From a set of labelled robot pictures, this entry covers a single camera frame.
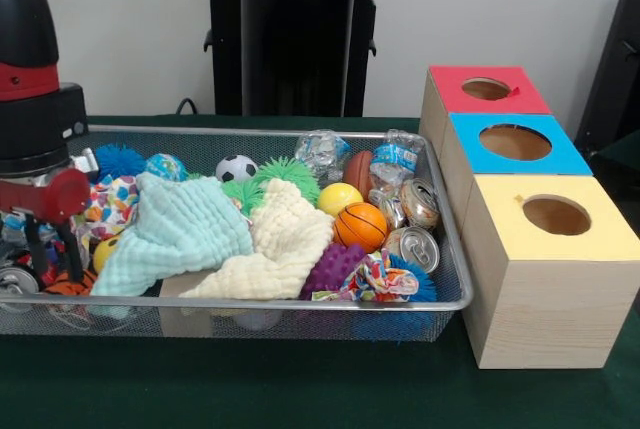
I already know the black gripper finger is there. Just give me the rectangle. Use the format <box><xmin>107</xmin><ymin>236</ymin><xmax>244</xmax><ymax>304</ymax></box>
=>
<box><xmin>23</xmin><ymin>213</ymin><xmax>50</xmax><ymax>278</ymax></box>
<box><xmin>58</xmin><ymin>221</ymin><xmax>85</xmax><ymax>283</ymax></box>

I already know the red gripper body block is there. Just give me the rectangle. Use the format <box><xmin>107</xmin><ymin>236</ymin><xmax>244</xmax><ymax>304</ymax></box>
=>
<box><xmin>0</xmin><ymin>167</ymin><xmax>92</xmax><ymax>225</ymax></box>

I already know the large colourful print cloth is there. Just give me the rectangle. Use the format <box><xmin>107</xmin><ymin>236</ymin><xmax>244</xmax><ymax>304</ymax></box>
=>
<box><xmin>74</xmin><ymin>174</ymin><xmax>140</xmax><ymax>243</ymax></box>

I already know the mint green waffle cloth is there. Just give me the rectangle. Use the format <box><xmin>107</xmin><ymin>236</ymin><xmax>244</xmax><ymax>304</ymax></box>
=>
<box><xmin>90</xmin><ymin>171</ymin><xmax>255</xmax><ymax>298</ymax></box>

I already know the cream waffle cloth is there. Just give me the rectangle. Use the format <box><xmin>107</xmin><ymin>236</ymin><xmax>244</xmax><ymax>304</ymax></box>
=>
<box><xmin>178</xmin><ymin>178</ymin><xmax>335</xmax><ymax>300</ymax></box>

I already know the orange toy basketball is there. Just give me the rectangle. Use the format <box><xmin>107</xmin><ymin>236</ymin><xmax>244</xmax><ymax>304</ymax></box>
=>
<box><xmin>333</xmin><ymin>202</ymin><xmax>389</xmax><ymax>254</ymax></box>

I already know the silver mesh bin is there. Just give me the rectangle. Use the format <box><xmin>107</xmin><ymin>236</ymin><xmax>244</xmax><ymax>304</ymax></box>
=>
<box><xmin>0</xmin><ymin>123</ymin><xmax>476</xmax><ymax>343</ymax></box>

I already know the wooden three-hole box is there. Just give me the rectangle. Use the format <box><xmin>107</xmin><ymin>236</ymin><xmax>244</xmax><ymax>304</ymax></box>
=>
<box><xmin>418</xmin><ymin>65</ymin><xmax>640</xmax><ymax>370</ymax></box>

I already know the yellow smiley ball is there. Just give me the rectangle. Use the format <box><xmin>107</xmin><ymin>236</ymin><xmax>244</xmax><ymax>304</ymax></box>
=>
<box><xmin>92</xmin><ymin>235</ymin><xmax>124</xmax><ymax>274</ymax></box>

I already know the orange striped plush tiger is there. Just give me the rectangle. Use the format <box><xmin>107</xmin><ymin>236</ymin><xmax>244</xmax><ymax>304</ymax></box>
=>
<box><xmin>43</xmin><ymin>268</ymin><xmax>99</xmax><ymax>297</ymax></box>

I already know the small blue spiky ball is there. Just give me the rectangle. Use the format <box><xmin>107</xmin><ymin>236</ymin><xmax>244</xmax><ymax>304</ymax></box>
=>
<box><xmin>92</xmin><ymin>143</ymin><xmax>146</xmax><ymax>183</ymax></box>

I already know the black and white soccer ball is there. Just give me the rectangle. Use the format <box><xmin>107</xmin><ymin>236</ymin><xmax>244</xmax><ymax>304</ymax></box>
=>
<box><xmin>215</xmin><ymin>154</ymin><xmax>260</xmax><ymax>184</ymax></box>

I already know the dark green tablecloth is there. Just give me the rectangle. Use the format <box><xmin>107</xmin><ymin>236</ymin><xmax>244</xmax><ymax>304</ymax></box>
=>
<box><xmin>0</xmin><ymin>113</ymin><xmax>640</xmax><ymax>429</ymax></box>
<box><xmin>597</xmin><ymin>136</ymin><xmax>640</xmax><ymax>185</ymax></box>

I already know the purple spiky ball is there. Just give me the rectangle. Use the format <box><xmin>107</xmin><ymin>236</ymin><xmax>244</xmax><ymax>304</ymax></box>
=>
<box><xmin>299</xmin><ymin>242</ymin><xmax>369</xmax><ymax>300</ymax></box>

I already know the black chair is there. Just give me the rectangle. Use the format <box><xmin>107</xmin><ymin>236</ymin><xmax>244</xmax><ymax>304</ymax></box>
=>
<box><xmin>574</xmin><ymin>0</ymin><xmax>640</xmax><ymax>150</ymax></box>

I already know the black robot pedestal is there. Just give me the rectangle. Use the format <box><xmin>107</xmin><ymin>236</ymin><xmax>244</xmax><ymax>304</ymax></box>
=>
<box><xmin>193</xmin><ymin>0</ymin><xmax>401</xmax><ymax>118</ymax></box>

